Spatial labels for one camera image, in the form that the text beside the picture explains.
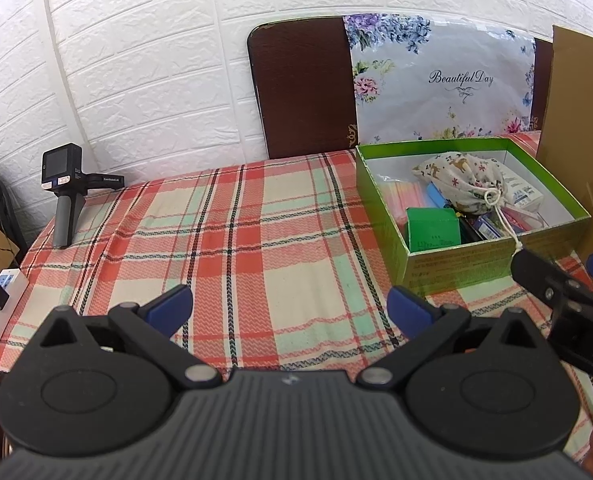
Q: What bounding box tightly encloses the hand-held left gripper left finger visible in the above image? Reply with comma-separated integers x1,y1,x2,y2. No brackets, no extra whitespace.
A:
39,284,223,390

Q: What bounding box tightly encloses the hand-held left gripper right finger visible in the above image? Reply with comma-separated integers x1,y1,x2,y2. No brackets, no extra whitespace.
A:
359,285,547,390

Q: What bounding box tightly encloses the green cardboard box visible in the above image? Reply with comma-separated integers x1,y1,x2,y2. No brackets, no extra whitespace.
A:
355,136,592,292

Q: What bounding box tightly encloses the small green box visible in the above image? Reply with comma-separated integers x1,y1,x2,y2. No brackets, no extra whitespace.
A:
406,206,463,256

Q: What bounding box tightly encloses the floral drawstring pouch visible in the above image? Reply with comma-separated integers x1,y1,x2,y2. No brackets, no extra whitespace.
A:
411,154,524,251

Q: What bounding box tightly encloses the plaid tablecloth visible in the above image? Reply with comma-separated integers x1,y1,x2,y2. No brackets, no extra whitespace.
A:
0,132,593,461

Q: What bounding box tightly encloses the brown cardboard sheet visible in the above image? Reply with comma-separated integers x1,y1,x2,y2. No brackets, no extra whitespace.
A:
536,24,593,293

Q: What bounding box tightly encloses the black grey-handled gripper device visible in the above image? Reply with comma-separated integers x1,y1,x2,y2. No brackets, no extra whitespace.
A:
41,143,126,250

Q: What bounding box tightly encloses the black green folded frame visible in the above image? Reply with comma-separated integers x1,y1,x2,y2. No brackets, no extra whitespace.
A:
0,162,27,251

